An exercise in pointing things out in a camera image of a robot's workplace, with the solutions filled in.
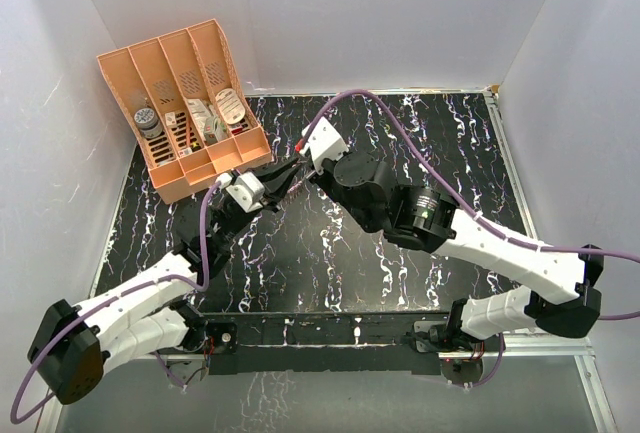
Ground peach plastic desk organizer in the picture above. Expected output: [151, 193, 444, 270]
[97, 19, 272, 204]

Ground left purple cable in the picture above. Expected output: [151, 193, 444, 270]
[10, 180, 226, 425]

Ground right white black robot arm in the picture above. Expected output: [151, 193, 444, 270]
[311, 152, 604, 350]

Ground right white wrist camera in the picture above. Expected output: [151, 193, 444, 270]
[296, 117, 349, 175]

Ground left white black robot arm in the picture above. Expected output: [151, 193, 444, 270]
[27, 158, 301, 405]

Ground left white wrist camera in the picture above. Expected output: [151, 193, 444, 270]
[217, 171, 265, 213]

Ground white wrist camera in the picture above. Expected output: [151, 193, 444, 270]
[296, 117, 349, 175]
[217, 171, 265, 213]

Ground white paper packets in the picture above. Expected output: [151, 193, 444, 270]
[186, 99, 228, 145]

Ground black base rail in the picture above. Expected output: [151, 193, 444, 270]
[204, 311, 447, 375]

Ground white oval packet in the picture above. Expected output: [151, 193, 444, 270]
[215, 88, 246, 125]

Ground grey round tin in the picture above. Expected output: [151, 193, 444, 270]
[133, 107, 163, 140]

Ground small white card box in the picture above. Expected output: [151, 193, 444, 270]
[164, 112, 178, 129]

